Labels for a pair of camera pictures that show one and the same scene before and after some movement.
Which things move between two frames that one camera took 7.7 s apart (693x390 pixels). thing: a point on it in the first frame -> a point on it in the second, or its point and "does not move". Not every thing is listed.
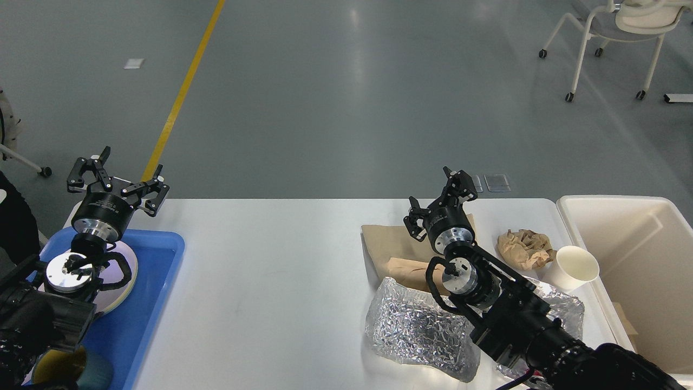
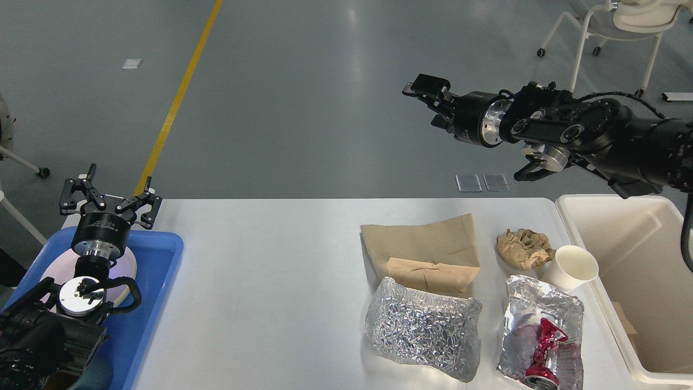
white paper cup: [574, 267] does not move
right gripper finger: [461, 186] -> [432, 90]
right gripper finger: [416, 213] -> [448, 123]
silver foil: [410, 326] does not move
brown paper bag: [394, 253] does not move
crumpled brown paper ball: [525, 249] does not move
